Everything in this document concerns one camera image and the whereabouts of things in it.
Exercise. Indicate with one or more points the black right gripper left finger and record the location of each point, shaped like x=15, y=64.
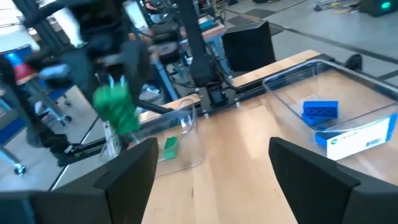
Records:
x=109, y=202

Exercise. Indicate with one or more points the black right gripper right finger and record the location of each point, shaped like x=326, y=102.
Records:
x=326, y=196

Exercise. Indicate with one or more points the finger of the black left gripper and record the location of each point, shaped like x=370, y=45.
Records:
x=140, y=68
x=81, y=71

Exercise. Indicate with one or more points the green toy brick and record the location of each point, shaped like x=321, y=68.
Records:
x=116, y=109
x=171, y=148

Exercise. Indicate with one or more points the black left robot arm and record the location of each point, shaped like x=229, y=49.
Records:
x=199, y=62

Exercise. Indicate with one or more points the clear plastic bin with label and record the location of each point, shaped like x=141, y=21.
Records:
x=357, y=143

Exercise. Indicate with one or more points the wooden table with blue legs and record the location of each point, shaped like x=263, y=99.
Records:
x=214, y=31

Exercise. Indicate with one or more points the black cabinet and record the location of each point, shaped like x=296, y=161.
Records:
x=248, y=46

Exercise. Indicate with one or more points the dark floor mat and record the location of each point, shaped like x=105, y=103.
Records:
x=259, y=13

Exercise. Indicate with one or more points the black computer tower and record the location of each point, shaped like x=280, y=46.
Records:
x=377, y=7

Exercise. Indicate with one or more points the black frame bracket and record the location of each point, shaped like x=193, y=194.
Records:
x=354, y=62

